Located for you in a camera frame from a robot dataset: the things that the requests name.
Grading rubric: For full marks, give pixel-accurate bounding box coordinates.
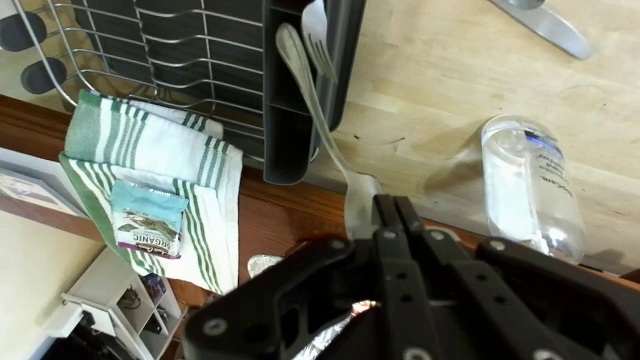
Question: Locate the dark grey cutlery caddy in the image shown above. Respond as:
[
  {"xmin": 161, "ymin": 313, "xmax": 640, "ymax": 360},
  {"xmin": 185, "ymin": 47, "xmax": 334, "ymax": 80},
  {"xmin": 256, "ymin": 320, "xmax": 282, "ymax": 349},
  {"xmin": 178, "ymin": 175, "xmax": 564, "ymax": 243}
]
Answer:
[{"xmin": 259, "ymin": 0, "xmax": 370, "ymax": 186}]

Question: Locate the green striped dish towel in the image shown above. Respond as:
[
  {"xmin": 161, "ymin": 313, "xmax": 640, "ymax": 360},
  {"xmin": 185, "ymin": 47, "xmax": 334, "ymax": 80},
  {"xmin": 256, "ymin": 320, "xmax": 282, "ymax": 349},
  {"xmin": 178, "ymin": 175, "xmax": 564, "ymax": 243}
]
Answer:
[{"xmin": 55, "ymin": 87, "xmax": 245, "ymax": 297}]

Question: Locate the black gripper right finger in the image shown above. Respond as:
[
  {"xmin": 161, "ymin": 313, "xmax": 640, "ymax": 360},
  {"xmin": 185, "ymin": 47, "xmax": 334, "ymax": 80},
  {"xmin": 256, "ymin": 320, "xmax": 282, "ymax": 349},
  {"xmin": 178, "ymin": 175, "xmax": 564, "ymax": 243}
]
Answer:
[{"xmin": 391, "ymin": 193, "xmax": 640, "ymax": 360}]

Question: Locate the light blue packet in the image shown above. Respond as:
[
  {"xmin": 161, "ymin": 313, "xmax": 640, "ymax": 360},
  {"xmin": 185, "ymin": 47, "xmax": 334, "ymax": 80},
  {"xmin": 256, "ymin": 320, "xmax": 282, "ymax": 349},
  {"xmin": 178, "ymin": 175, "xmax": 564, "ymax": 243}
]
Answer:
[{"xmin": 107, "ymin": 177, "xmax": 191, "ymax": 262}]

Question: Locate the clear hand sanitizer bottle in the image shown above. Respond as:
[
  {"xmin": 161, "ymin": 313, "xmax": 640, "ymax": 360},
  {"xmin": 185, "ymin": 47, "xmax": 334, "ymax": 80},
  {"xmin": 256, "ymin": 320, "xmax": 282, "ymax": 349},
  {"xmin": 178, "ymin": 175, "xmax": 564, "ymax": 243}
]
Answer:
[{"xmin": 478, "ymin": 111, "xmax": 589, "ymax": 266}]

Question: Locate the white shelf unit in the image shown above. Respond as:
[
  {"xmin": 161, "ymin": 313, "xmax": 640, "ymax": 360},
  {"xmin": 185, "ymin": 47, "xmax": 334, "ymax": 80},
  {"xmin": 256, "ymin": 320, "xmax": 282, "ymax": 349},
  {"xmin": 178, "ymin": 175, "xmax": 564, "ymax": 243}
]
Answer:
[{"xmin": 38, "ymin": 245, "xmax": 185, "ymax": 360}]

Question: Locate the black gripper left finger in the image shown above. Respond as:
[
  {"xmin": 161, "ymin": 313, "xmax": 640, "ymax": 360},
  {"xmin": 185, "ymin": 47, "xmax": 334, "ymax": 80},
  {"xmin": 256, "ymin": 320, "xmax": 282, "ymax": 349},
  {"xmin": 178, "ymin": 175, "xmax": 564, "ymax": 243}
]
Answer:
[{"xmin": 179, "ymin": 192, "xmax": 442, "ymax": 360}]

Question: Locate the wire dish drying rack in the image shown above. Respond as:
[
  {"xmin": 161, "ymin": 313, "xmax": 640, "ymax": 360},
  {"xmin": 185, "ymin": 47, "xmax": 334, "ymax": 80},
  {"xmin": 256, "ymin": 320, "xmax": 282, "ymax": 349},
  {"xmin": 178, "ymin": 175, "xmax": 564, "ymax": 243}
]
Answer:
[{"xmin": 0, "ymin": 0, "xmax": 315, "ymax": 163}]

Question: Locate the silver fork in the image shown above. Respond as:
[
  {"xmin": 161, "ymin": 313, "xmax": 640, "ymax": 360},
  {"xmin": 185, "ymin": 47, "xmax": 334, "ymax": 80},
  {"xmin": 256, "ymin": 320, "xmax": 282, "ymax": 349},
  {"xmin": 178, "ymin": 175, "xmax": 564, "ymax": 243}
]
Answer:
[{"xmin": 300, "ymin": 0, "xmax": 339, "ymax": 83}]

